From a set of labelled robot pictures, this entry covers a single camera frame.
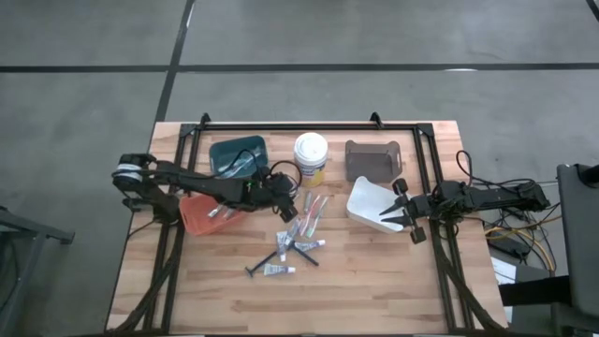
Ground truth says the brown plastic bin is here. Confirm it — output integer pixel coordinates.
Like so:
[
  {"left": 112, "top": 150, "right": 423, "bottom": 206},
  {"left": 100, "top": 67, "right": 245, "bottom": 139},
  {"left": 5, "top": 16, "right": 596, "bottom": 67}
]
[{"left": 344, "top": 139, "right": 403, "bottom": 184}]

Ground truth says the dark grey equipment cabinet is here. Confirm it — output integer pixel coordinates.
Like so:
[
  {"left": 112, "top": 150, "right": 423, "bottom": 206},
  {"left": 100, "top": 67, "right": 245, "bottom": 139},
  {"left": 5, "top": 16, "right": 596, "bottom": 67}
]
[{"left": 556, "top": 163, "right": 599, "bottom": 324}]

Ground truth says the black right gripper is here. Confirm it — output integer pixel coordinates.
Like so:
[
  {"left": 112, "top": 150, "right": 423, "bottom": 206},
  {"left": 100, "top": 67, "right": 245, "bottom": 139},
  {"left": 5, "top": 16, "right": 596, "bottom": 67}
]
[{"left": 379, "top": 177, "right": 439, "bottom": 245}]

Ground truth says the black power brick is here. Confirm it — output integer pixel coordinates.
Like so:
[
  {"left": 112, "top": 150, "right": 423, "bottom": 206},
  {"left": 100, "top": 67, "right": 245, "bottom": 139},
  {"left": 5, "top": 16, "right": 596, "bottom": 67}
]
[{"left": 489, "top": 236, "right": 530, "bottom": 258}]

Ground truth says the red white toothbrush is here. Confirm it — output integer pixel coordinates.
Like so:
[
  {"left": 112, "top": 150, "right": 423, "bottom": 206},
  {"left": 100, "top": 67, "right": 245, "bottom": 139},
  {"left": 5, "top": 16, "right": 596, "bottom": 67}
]
[{"left": 299, "top": 195, "right": 322, "bottom": 237}]

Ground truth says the white plastic bin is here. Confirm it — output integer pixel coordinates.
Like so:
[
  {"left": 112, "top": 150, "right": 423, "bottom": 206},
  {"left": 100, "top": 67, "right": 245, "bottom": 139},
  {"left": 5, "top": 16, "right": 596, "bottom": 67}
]
[{"left": 344, "top": 175, "right": 408, "bottom": 235}]

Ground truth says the blue white toothbrush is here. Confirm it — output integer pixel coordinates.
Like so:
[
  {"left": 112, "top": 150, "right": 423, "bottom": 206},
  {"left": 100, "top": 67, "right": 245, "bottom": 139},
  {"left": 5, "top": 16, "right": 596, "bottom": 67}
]
[
  {"left": 224, "top": 152, "right": 263, "bottom": 174},
  {"left": 217, "top": 156, "right": 256, "bottom": 180}
]

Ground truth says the orange plastic bin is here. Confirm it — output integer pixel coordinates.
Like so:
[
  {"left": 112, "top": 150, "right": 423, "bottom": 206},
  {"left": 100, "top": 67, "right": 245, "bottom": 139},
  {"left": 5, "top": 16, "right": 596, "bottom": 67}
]
[{"left": 179, "top": 192, "right": 249, "bottom": 238}]

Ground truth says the white paper sheet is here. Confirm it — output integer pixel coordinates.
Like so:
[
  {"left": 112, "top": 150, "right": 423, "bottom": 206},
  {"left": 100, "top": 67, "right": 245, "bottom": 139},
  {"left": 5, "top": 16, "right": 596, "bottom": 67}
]
[{"left": 490, "top": 256, "right": 519, "bottom": 286}]

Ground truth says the black floor cable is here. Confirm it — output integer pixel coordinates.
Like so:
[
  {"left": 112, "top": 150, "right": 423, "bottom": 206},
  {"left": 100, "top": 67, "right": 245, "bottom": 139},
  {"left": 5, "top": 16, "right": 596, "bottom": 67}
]
[{"left": 481, "top": 205, "right": 562, "bottom": 275}]

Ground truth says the yellow floor cable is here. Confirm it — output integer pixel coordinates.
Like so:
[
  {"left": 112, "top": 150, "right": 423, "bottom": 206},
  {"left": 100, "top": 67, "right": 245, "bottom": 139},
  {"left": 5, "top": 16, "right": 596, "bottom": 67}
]
[{"left": 484, "top": 224, "right": 558, "bottom": 272}]

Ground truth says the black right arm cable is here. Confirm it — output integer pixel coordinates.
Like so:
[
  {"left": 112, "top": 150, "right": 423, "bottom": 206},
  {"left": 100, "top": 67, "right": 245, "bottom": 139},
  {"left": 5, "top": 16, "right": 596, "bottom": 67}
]
[{"left": 455, "top": 149, "right": 537, "bottom": 191}]

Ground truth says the green white toothbrush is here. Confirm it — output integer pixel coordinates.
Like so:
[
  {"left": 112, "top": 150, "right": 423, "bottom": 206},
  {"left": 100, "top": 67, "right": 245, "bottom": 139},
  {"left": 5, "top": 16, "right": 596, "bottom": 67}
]
[{"left": 307, "top": 196, "right": 329, "bottom": 238}]

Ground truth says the yellow white wipes canister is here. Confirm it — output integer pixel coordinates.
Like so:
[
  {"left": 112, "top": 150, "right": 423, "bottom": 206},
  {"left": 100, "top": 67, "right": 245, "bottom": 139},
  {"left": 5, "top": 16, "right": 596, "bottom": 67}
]
[{"left": 293, "top": 131, "right": 329, "bottom": 188}]

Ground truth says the teal plastic bin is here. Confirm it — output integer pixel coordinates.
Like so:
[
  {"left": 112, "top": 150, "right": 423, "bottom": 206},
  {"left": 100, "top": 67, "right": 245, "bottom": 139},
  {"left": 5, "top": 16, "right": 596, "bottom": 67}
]
[{"left": 209, "top": 135, "right": 271, "bottom": 182}]

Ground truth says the grey metal stand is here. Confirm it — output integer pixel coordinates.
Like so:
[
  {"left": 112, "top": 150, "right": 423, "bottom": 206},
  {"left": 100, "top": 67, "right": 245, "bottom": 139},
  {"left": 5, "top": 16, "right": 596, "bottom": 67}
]
[{"left": 0, "top": 205, "right": 76, "bottom": 337}]

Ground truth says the black metal table frame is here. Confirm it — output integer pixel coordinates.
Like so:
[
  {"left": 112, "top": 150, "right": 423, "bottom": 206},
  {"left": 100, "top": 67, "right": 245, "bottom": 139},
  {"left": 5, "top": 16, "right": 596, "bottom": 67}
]
[{"left": 105, "top": 111, "right": 511, "bottom": 337}]

